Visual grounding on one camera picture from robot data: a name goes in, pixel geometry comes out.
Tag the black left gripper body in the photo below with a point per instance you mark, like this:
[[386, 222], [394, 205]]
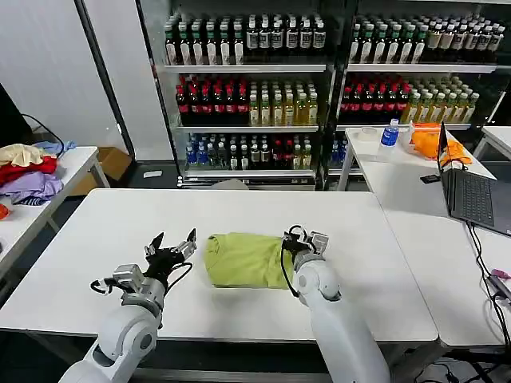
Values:
[[161, 263]]

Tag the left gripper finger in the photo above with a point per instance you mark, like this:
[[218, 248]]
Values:
[[153, 245], [187, 247]]

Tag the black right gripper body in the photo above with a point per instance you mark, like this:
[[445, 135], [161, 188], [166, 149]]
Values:
[[296, 245]]

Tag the green shirt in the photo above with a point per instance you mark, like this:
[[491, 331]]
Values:
[[243, 259]]

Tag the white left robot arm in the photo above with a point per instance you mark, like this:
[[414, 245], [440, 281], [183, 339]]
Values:
[[123, 335]]

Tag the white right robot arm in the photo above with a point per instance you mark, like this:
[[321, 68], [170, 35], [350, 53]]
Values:
[[339, 319]]

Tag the small white flat item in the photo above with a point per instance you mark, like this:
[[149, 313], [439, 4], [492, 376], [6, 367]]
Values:
[[153, 174]]

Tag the grey chair back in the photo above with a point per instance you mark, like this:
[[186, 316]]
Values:
[[229, 184]]

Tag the cardboard box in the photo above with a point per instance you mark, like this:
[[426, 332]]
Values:
[[112, 163]]

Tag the striped blue cloth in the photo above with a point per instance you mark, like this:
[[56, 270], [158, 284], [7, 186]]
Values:
[[31, 200]]

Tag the purple cloth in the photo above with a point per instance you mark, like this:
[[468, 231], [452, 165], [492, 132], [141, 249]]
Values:
[[34, 185]]

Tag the white tape roll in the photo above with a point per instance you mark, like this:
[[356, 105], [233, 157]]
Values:
[[369, 132]]

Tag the light blue cloth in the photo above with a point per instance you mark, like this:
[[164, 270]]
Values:
[[58, 147]]

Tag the red cloth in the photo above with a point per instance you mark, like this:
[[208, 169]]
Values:
[[42, 165]]

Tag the water bottle blue label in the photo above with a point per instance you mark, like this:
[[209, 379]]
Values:
[[389, 137]]

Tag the small black device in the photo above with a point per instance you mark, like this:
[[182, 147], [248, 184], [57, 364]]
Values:
[[430, 179]]

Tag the clear plastic bag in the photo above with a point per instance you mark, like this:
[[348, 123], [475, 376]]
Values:
[[406, 137]]

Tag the small orange item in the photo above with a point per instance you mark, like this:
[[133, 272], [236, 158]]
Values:
[[2, 211]]

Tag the shelf rack with bottles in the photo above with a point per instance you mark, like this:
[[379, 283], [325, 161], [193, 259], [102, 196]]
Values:
[[415, 80], [247, 91]]

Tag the beige cloth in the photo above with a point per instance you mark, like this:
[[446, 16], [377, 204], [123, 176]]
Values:
[[20, 155]]

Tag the black slanted pole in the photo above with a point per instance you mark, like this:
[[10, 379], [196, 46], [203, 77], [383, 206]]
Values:
[[108, 84]]

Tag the orange cloth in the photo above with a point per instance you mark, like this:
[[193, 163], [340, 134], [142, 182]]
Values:
[[430, 141]]

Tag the dark grey laptop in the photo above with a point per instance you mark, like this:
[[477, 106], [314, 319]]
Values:
[[475, 195]]

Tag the black monitor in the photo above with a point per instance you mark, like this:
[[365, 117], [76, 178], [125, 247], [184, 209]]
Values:
[[10, 123]]

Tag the pink purple small item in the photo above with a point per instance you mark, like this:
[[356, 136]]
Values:
[[500, 274]]

